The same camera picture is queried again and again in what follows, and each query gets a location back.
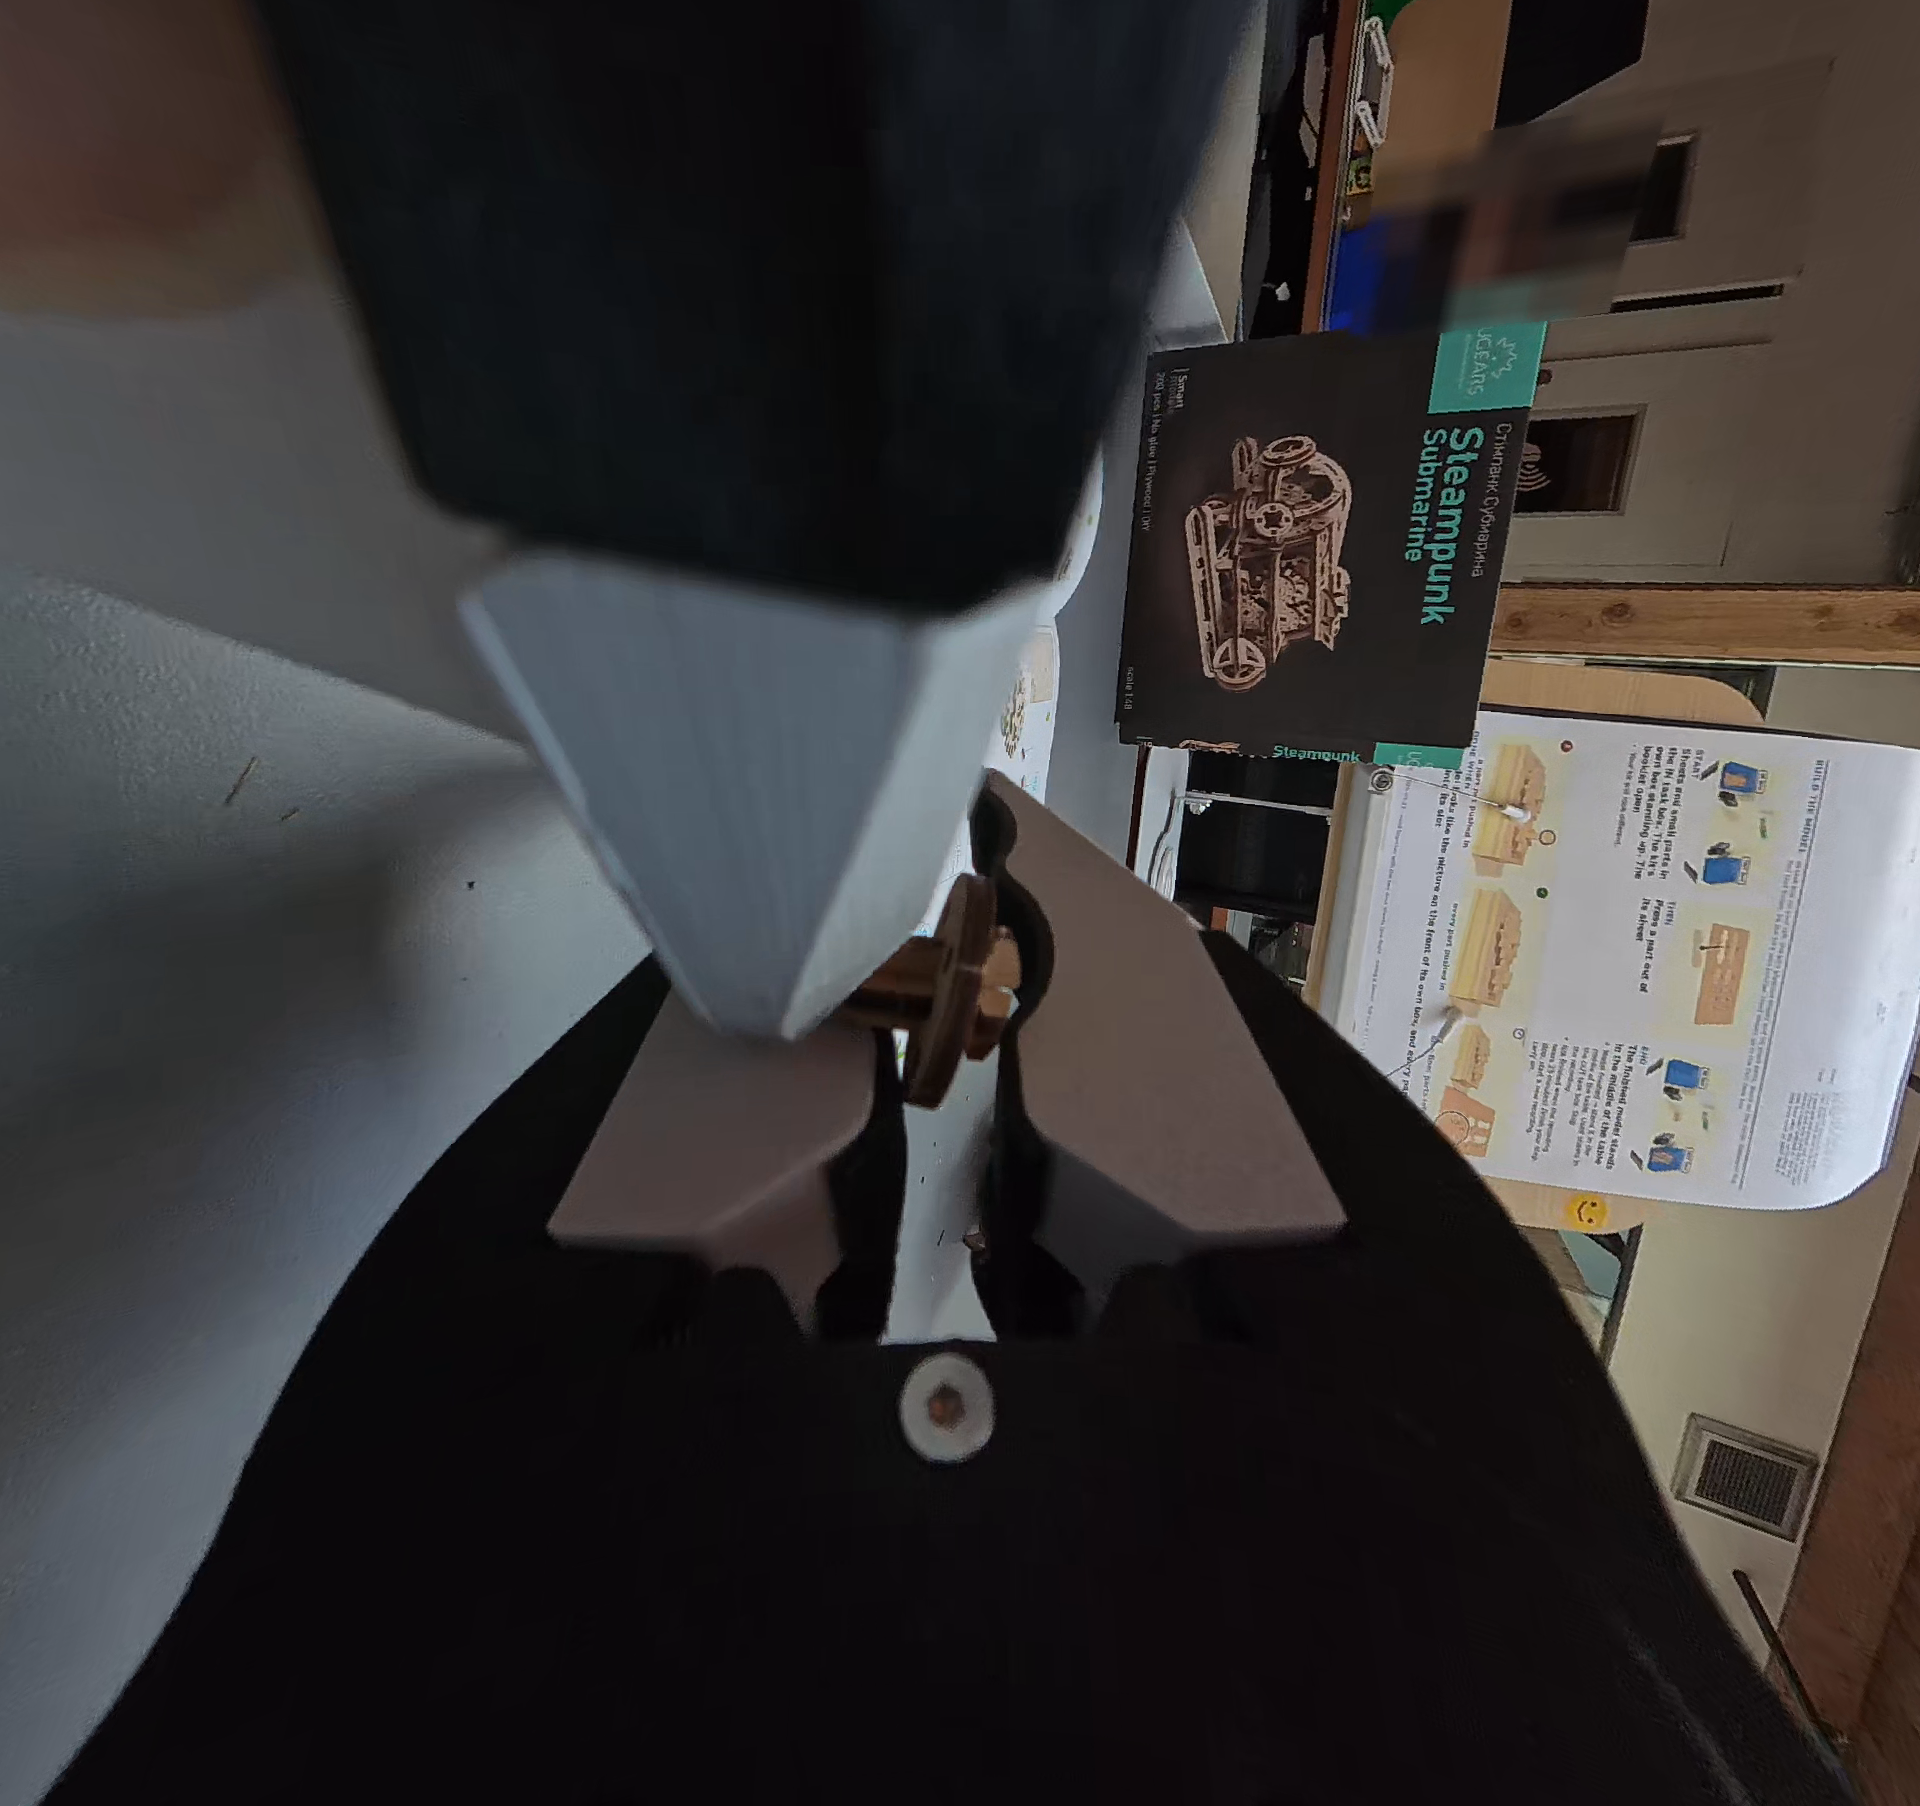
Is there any blue storage bin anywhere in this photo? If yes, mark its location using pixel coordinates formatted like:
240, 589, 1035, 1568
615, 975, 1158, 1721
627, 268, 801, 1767
1326, 218, 1449, 335

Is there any small wooden gear axle part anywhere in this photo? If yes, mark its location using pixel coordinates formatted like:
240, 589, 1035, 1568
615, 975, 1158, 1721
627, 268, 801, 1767
846, 868, 1031, 1108

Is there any grey desk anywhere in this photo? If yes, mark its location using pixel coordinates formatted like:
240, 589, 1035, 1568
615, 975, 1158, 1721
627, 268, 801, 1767
0, 567, 1156, 1806

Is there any printed instruction sheet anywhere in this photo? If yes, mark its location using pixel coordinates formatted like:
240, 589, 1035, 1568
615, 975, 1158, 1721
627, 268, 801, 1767
1320, 707, 1920, 1215

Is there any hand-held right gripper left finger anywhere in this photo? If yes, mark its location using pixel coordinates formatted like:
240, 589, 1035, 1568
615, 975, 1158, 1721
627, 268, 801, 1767
546, 1003, 908, 1341

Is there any wall vent grille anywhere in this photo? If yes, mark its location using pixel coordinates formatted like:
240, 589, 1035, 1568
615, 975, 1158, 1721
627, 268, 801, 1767
1671, 1413, 1820, 1544

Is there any wooden beam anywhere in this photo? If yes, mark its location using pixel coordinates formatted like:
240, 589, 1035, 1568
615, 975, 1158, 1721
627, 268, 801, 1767
1485, 583, 1920, 668

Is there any black puzzle kit box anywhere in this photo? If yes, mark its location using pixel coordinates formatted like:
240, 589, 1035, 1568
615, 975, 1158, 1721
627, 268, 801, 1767
1113, 324, 1550, 774

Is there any person's left forearm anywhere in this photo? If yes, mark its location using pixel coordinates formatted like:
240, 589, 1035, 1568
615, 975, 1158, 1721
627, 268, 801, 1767
0, 0, 354, 314

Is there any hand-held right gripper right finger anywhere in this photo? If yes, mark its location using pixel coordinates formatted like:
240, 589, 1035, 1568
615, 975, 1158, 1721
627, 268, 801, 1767
966, 772, 1348, 1340

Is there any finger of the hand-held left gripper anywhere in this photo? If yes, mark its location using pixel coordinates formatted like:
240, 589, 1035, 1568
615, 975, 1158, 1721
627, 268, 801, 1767
458, 554, 1055, 1042

